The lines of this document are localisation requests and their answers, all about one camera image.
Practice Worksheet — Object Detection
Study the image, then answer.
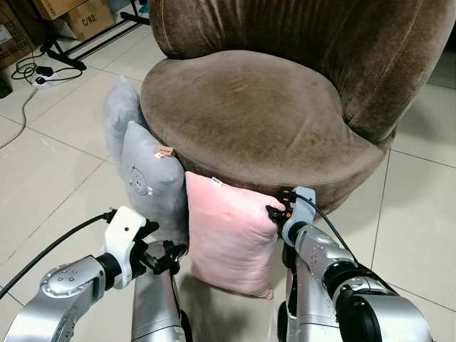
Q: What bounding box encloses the pink pillow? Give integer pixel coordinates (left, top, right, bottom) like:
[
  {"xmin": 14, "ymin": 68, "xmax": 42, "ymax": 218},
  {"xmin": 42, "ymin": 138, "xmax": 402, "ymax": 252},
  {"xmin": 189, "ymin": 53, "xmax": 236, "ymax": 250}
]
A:
[{"xmin": 185, "ymin": 171, "xmax": 286, "ymax": 300}]

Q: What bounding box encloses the grey pillow with face print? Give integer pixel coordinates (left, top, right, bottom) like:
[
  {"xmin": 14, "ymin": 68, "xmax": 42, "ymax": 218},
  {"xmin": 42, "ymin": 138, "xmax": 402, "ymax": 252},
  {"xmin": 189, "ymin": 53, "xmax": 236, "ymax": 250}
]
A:
[{"xmin": 119, "ymin": 120, "xmax": 190, "ymax": 244}]

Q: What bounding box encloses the brown velvet round sofa chair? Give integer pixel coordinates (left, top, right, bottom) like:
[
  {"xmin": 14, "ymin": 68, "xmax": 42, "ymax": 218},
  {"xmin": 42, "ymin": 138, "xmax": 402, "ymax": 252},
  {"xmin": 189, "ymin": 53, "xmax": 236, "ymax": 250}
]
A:
[{"xmin": 140, "ymin": 0, "xmax": 456, "ymax": 215}]

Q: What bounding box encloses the plain grey pillow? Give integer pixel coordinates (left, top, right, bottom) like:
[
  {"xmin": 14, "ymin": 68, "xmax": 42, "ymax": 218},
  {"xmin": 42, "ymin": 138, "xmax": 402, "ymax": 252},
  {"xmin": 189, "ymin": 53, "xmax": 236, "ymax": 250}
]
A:
[{"xmin": 103, "ymin": 76, "xmax": 148, "ymax": 169}]

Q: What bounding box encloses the silver left robot leg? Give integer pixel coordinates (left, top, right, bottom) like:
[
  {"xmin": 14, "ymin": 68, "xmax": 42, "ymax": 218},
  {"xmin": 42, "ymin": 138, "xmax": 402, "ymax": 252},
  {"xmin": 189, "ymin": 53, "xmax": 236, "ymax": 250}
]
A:
[{"xmin": 131, "ymin": 241, "xmax": 193, "ymax": 342}]

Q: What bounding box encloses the silver robot leg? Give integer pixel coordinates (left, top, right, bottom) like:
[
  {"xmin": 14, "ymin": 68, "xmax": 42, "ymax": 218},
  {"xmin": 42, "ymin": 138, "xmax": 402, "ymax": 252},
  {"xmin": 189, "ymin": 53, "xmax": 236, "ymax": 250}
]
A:
[
  {"xmin": 276, "ymin": 245, "xmax": 339, "ymax": 342},
  {"xmin": 131, "ymin": 241, "xmax": 193, "ymax": 342}
]

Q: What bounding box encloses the silver right robot leg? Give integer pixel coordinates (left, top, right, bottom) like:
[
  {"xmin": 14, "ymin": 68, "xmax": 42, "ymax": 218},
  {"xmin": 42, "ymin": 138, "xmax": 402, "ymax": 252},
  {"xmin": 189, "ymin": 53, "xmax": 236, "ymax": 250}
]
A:
[{"xmin": 276, "ymin": 245, "xmax": 339, "ymax": 342}]

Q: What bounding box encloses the white power strip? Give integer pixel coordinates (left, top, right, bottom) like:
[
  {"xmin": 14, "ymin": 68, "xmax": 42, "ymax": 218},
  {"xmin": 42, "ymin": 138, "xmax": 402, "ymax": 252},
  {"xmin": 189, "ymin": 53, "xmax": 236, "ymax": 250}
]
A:
[{"xmin": 31, "ymin": 66, "xmax": 59, "ymax": 88}]

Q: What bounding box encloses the black metal stand base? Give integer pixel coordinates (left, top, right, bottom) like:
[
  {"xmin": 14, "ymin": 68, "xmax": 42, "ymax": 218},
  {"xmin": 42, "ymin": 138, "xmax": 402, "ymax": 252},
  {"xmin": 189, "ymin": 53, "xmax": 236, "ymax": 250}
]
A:
[{"xmin": 40, "ymin": 9, "xmax": 152, "ymax": 71}]

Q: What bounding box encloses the cardboard box with C/NO print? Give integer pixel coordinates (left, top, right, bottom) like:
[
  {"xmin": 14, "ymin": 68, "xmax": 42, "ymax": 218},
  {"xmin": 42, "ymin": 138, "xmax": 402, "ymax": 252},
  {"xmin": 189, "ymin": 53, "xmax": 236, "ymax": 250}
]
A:
[{"xmin": 66, "ymin": 0, "xmax": 115, "ymax": 42}]

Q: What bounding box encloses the cardboard box with label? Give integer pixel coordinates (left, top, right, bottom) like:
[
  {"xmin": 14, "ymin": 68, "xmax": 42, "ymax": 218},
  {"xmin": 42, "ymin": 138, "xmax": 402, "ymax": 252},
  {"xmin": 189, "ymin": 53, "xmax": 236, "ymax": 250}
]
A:
[{"xmin": 0, "ymin": 20, "xmax": 38, "ymax": 71}]

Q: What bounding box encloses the plain cardboard box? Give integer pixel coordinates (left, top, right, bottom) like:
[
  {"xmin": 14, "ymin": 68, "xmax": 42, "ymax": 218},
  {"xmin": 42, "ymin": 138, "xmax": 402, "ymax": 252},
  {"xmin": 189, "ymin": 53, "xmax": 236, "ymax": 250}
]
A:
[{"xmin": 31, "ymin": 0, "xmax": 92, "ymax": 21}]

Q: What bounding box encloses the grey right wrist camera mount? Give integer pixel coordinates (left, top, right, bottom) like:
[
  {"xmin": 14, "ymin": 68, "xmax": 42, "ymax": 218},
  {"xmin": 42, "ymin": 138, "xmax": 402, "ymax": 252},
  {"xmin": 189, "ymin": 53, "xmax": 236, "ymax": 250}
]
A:
[{"xmin": 281, "ymin": 186, "xmax": 317, "ymax": 244}]

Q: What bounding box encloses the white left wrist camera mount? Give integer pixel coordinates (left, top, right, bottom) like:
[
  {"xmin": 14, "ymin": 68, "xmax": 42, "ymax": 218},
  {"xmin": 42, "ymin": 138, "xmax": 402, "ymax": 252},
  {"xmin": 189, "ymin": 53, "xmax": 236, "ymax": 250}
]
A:
[{"xmin": 103, "ymin": 206, "xmax": 149, "ymax": 287}]

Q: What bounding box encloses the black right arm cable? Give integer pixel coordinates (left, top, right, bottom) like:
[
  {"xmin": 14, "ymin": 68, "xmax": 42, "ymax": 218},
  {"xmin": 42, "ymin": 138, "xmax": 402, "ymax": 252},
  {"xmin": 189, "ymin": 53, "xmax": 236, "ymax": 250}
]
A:
[{"xmin": 284, "ymin": 190, "xmax": 400, "ymax": 296}]

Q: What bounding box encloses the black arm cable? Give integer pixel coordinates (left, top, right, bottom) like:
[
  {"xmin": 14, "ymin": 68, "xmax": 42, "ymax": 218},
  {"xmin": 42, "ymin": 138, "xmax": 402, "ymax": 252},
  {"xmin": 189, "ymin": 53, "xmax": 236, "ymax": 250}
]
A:
[
  {"xmin": 0, "ymin": 209, "xmax": 116, "ymax": 301},
  {"xmin": 284, "ymin": 190, "xmax": 400, "ymax": 296}
]

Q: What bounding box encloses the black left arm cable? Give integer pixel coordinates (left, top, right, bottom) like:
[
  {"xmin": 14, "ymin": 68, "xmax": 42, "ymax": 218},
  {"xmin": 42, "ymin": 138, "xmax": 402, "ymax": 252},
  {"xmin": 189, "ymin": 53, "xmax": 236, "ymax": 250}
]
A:
[{"xmin": 0, "ymin": 209, "xmax": 116, "ymax": 301}]

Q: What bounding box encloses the white floor cable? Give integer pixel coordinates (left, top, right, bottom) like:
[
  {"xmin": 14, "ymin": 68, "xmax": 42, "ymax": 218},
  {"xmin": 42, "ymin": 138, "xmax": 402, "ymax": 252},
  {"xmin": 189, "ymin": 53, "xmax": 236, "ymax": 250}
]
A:
[{"xmin": 0, "ymin": 84, "xmax": 42, "ymax": 151}]

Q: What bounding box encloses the black coiled floor cable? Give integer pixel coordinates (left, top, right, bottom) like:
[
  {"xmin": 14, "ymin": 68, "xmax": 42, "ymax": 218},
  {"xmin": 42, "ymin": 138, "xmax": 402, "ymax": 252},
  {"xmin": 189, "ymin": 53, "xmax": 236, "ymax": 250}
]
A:
[{"xmin": 10, "ymin": 51, "xmax": 85, "ymax": 88}]

